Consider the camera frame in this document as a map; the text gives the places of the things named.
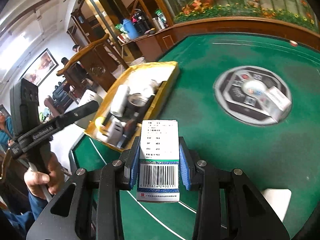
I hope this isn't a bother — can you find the red-bordered white medicine box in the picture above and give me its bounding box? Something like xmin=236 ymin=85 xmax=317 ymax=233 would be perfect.
xmin=137 ymin=120 xmax=180 ymax=203

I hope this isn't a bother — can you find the white power adapter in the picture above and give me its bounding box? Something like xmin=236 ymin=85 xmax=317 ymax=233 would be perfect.
xmin=261 ymin=189 xmax=292 ymax=222

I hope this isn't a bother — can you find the left hand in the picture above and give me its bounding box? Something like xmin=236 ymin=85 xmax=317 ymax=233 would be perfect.
xmin=24 ymin=152 xmax=65 ymax=200

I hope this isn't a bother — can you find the white bucket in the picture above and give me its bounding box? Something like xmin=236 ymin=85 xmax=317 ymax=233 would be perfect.
xmin=130 ymin=56 xmax=146 ymax=66

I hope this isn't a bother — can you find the wooden chair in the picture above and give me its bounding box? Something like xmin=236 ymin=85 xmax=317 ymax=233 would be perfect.
xmin=56 ymin=34 xmax=129 ymax=91

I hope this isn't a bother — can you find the framed wall painting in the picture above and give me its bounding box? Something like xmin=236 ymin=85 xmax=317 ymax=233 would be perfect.
xmin=21 ymin=48 xmax=59 ymax=86

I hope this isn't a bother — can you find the yellow cardboard box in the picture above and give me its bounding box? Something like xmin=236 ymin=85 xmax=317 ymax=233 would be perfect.
xmin=85 ymin=61 xmax=180 ymax=152

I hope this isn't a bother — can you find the white pill bottle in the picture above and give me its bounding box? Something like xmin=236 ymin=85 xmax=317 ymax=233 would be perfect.
xmin=110 ymin=84 xmax=130 ymax=117

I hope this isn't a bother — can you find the table centre control panel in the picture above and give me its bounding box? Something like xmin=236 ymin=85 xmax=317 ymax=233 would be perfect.
xmin=213 ymin=66 xmax=292 ymax=126

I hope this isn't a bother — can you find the blue white medicine box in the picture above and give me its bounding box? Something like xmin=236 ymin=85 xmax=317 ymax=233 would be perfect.
xmin=260 ymin=86 xmax=292 ymax=122

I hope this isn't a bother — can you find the blue thermos jug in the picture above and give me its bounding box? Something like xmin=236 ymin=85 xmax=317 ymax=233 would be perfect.
xmin=123 ymin=18 xmax=139 ymax=40

